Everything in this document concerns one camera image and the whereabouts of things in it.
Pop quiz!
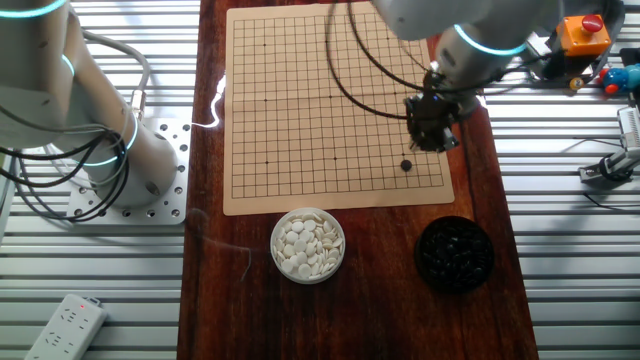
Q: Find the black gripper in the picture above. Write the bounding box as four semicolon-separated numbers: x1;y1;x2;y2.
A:
403;92;464;154

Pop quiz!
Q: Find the beige Go board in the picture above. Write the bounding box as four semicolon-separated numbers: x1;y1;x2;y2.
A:
222;3;455;217

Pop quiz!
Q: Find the heap of black Go stones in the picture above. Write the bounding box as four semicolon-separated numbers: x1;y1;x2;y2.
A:
420;222;490;287

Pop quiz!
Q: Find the black round stone bowl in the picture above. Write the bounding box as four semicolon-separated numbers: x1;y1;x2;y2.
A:
413;215;496;295

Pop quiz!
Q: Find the heap of white Go stones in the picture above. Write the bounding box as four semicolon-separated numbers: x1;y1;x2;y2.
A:
275;212;345;280

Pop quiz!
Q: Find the orange emergency stop box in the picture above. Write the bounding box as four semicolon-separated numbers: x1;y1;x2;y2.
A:
549;13;614;76

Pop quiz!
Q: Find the white round stone bowl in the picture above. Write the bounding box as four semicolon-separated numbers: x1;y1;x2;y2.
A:
269;206;347;286

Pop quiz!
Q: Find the blue plastic toy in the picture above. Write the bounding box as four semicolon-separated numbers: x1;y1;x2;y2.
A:
598;64;640;96

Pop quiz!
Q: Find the silver perforated mounting plate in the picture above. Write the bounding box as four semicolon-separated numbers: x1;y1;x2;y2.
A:
66;117;192;226

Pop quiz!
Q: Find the white power strip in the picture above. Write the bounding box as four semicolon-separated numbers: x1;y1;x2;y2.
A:
23;293;109;360

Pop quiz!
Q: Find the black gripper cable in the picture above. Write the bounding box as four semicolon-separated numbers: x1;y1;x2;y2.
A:
324;0;411;121
346;0;436;94

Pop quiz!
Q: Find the thin black table cable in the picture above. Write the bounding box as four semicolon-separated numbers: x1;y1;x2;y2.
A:
582;192;640;211

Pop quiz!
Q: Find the silver camera on bracket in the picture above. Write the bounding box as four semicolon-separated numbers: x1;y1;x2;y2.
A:
578;104;640;184

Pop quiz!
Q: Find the thick grey base cable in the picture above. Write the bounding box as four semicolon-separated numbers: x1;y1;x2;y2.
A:
79;29;152;121

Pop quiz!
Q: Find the black base cable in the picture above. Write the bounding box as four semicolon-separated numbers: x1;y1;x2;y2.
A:
0;129;132;224
0;130;119;190

